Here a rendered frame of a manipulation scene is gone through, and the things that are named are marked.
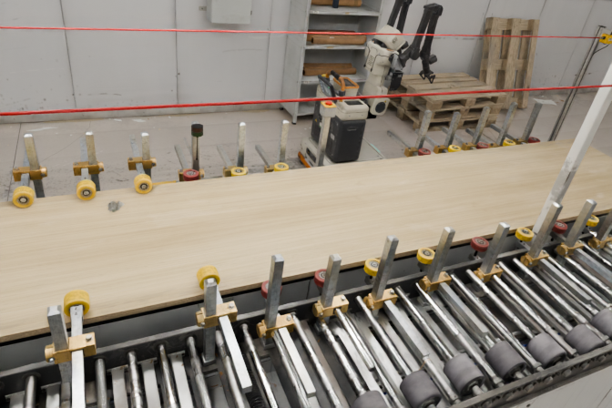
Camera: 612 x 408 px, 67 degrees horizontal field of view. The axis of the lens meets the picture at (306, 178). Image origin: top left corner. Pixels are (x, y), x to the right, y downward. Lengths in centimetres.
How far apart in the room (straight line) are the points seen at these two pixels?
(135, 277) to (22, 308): 37
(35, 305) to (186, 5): 367
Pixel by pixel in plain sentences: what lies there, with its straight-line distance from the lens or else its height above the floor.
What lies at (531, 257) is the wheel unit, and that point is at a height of 85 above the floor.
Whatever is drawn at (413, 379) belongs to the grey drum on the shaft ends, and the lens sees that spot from 177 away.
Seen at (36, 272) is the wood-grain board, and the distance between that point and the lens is 202.
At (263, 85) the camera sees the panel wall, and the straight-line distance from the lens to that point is 548.
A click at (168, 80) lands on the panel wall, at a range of 519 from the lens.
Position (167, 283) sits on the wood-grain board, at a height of 90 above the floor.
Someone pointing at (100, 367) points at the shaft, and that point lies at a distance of 177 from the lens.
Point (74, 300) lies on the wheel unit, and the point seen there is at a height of 98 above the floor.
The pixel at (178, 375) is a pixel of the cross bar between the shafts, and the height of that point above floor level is 74.
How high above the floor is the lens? 221
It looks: 31 degrees down
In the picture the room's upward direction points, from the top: 8 degrees clockwise
